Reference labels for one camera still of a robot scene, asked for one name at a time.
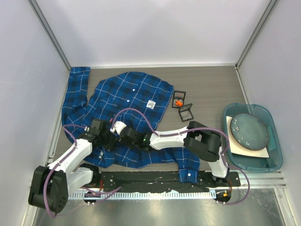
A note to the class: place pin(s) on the black square frame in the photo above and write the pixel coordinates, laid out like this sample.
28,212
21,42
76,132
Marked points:
178,95

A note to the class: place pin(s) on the round blue plate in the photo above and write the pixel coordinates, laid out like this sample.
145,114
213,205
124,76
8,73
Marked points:
249,131

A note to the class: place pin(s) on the white slotted cable duct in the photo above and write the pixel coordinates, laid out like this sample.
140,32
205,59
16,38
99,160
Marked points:
83,194

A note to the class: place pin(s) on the orange leaf brooch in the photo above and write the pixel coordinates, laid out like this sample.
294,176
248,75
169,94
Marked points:
179,103

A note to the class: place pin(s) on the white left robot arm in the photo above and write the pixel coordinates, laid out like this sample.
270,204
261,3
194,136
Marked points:
52,184

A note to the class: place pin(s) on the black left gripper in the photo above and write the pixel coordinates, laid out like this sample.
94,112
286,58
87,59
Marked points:
113,139

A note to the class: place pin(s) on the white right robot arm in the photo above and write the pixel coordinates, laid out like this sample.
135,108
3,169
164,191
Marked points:
204,142

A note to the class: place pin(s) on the blue plaid shirt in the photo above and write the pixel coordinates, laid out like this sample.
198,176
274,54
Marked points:
135,98

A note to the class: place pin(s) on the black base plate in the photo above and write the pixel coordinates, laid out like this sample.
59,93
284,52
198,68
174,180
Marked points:
161,181

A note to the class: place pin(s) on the teal plastic bin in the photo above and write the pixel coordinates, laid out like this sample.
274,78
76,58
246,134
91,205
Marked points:
252,164

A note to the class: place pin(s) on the small black tilted frame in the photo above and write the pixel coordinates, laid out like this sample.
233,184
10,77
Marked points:
185,112

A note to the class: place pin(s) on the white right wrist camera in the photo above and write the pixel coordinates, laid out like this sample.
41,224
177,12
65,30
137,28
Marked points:
117,127

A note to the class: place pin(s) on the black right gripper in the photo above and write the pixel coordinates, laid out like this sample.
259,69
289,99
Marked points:
125,142

